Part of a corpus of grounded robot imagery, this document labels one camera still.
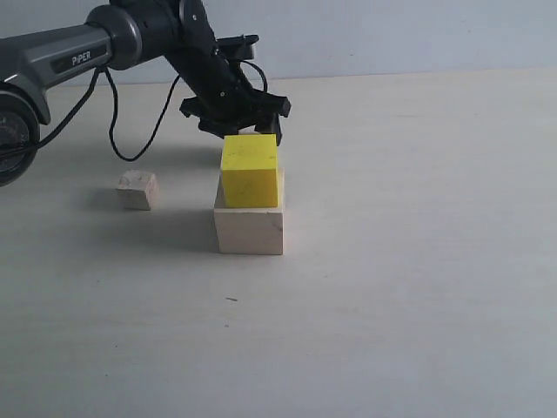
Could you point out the large plain wooden cube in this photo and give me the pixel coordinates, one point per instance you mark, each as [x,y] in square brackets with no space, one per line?
[255,231]

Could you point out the small wooden cube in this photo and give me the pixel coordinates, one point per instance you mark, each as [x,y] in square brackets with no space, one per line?
[137,190]
[247,131]

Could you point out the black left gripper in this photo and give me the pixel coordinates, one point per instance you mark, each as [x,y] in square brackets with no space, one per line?
[224,109]

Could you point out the small wooden cube back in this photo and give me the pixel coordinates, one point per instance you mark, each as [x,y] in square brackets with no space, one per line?
[247,131]

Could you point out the yellow wooden cube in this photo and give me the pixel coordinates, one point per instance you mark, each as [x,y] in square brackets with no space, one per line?
[249,171]

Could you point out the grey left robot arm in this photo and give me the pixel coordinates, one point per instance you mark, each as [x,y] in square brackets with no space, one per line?
[118,36]

